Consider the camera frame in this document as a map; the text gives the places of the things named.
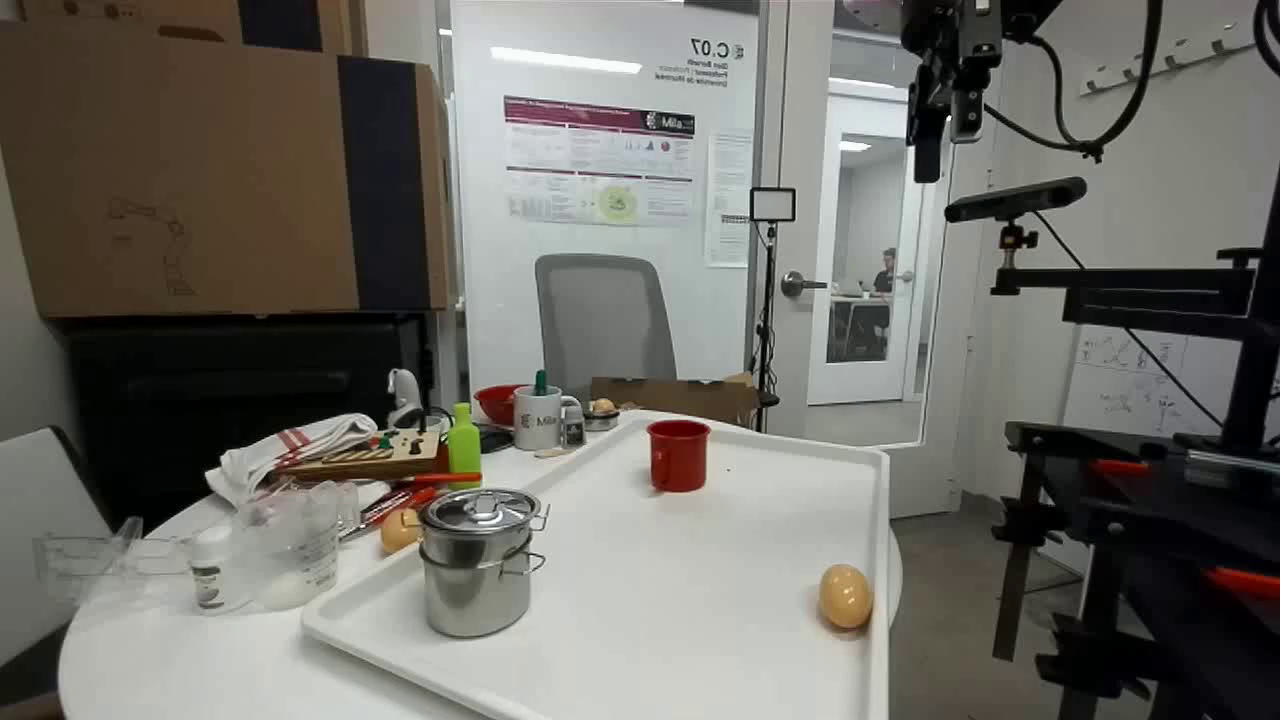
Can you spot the steel pot with lid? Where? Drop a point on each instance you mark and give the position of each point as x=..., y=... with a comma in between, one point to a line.
x=480, y=602

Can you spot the white cloth red print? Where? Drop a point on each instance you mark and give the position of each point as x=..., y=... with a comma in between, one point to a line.
x=287, y=444

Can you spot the white spray bottle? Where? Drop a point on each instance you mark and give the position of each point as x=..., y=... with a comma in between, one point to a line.
x=404, y=392

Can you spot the metal strainer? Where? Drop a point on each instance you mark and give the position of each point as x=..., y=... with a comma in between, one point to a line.
x=602, y=421

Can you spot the small white bottle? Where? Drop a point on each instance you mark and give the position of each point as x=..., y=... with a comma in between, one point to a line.
x=209, y=575

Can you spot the black stereo camera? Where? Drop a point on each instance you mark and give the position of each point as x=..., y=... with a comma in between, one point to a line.
x=1013, y=201

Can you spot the wooden board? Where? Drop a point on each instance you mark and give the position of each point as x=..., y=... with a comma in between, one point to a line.
x=361, y=462

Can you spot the white paper sheet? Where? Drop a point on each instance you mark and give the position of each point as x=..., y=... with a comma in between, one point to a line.
x=728, y=201

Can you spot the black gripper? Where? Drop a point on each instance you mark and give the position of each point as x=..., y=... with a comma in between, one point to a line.
x=955, y=31

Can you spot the white printed mug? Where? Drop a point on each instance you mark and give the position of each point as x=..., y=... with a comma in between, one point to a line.
x=536, y=425

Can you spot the black workbench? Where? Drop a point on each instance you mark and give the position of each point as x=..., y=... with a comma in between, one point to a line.
x=1174, y=534

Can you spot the red mug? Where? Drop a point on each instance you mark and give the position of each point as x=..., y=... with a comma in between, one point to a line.
x=679, y=462

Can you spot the green plastic bottle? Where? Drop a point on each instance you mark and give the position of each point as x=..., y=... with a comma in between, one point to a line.
x=465, y=444

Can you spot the red bowl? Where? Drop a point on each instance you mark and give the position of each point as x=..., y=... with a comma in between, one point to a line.
x=498, y=400

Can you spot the white plastic tray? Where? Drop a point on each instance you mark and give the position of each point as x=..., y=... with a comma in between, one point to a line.
x=664, y=602

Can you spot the large cardboard box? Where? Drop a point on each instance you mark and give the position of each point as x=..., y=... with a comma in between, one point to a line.
x=172, y=175

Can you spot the white wall hook rail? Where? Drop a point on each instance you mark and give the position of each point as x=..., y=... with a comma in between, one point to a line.
x=1174, y=58

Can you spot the purple header poster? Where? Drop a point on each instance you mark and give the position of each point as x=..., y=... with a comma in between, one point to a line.
x=602, y=160

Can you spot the green marker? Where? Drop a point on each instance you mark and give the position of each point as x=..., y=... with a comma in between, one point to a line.
x=543, y=383

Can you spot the grey mesh office chair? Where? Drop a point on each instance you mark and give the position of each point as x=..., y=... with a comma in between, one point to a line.
x=604, y=323

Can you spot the clear plastic container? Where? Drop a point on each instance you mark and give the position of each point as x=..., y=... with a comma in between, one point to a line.
x=301, y=545

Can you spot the whiteboard with scribbles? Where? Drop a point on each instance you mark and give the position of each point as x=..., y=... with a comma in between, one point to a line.
x=1132, y=384

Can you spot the clear plastic bag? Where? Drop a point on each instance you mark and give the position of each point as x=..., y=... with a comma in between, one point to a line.
x=95, y=561

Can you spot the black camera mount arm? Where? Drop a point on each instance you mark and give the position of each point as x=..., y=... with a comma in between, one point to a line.
x=1147, y=297

